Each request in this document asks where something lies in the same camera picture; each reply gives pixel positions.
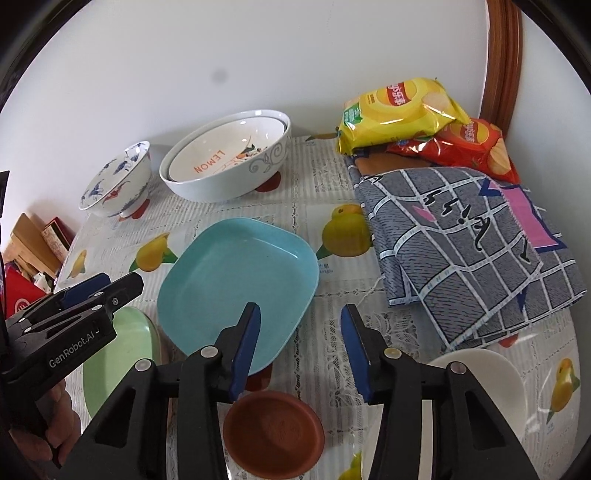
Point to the blue patterned white bowl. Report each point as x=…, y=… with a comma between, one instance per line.
x=115, y=184

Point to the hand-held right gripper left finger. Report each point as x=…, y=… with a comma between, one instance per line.
x=244, y=350

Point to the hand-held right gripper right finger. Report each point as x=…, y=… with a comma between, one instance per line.
x=355, y=350

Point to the light green plate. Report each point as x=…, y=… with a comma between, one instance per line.
x=120, y=350

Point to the teal square plate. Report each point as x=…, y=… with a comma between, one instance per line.
x=231, y=277

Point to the brown small bowl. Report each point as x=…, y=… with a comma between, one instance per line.
x=272, y=434

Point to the wooden door frame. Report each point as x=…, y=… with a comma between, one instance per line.
x=501, y=69

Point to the red chips bag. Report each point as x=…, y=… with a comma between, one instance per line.
x=471, y=147

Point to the large white swirl-pattern bowl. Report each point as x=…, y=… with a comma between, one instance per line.
x=231, y=187

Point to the person's left hand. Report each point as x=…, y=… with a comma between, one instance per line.
x=62, y=429

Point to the grey checked folded cloth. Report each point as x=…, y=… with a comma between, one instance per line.
x=438, y=240

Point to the yellow chips bag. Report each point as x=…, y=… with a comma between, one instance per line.
x=397, y=115

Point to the dark red patterned box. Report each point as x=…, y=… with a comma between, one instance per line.
x=57, y=235

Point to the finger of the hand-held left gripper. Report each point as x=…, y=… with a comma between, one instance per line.
x=83, y=287
x=122, y=290

